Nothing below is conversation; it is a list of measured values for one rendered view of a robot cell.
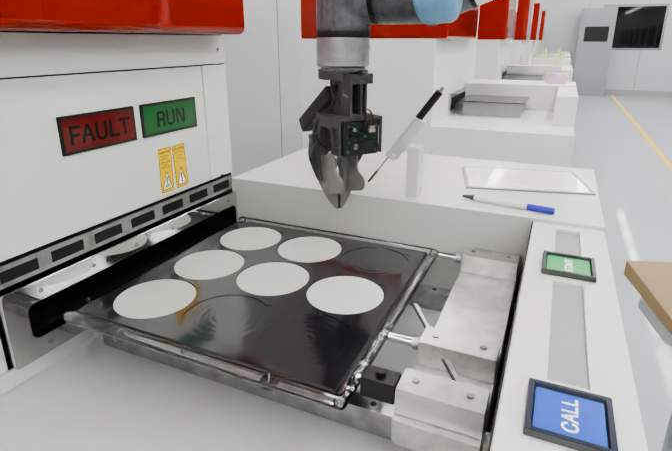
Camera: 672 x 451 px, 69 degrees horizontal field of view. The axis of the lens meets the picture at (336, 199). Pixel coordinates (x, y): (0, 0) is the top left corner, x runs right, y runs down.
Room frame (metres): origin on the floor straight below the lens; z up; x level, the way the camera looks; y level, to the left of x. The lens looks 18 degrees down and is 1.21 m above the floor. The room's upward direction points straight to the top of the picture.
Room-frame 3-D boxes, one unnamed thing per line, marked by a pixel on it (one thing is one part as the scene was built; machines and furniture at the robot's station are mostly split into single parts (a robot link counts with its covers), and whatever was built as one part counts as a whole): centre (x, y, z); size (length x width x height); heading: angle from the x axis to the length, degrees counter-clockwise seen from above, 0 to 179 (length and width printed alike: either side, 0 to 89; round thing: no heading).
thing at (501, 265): (0.66, -0.23, 0.89); 0.08 x 0.03 x 0.03; 66
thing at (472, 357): (0.44, -0.13, 0.89); 0.08 x 0.03 x 0.03; 66
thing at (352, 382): (0.53, -0.08, 0.90); 0.38 x 0.01 x 0.01; 156
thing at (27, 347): (0.68, 0.28, 0.89); 0.44 x 0.02 x 0.10; 156
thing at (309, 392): (0.44, 0.16, 0.90); 0.37 x 0.01 x 0.01; 66
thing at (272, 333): (0.61, 0.09, 0.90); 0.34 x 0.34 x 0.01; 66
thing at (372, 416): (0.47, 0.08, 0.84); 0.50 x 0.02 x 0.03; 66
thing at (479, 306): (0.51, -0.16, 0.87); 0.36 x 0.08 x 0.03; 156
